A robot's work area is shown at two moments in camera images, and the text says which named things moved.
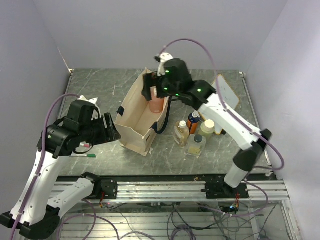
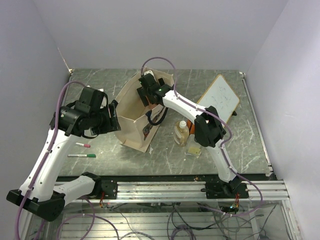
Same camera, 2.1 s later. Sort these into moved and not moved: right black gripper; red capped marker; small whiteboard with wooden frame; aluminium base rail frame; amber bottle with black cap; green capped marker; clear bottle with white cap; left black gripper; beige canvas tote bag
Moved: beige canvas tote bag; left black gripper; right black gripper
Not moved: red capped marker; clear bottle with white cap; small whiteboard with wooden frame; amber bottle with black cap; aluminium base rail frame; green capped marker
